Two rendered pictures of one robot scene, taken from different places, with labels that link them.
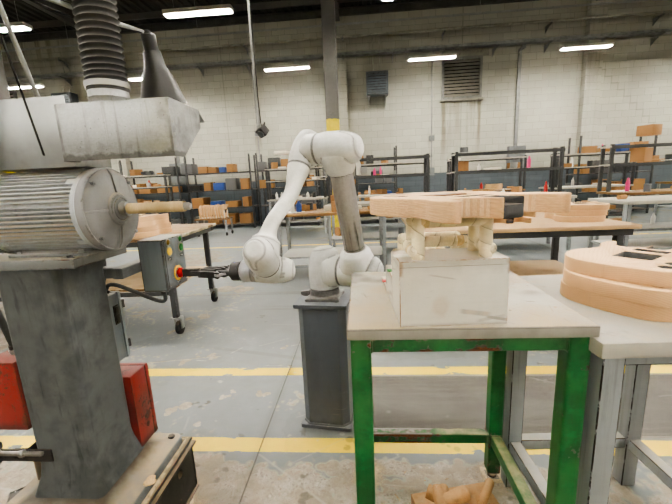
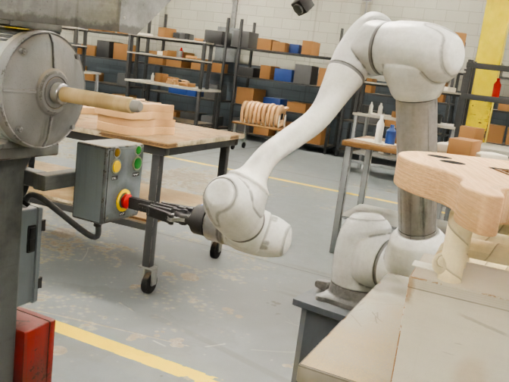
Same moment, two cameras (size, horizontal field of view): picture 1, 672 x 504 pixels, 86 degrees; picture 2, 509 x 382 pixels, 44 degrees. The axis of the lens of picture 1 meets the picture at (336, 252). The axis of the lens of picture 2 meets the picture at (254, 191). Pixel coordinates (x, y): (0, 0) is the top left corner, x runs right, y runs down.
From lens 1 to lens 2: 0.23 m
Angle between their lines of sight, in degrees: 19
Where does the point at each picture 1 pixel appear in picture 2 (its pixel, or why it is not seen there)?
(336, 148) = (410, 52)
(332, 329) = not seen: hidden behind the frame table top
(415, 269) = (435, 296)
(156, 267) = (93, 185)
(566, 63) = not seen: outside the picture
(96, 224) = (14, 108)
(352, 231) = (416, 201)
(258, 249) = (225, 195)
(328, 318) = not seen: hidden behind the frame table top
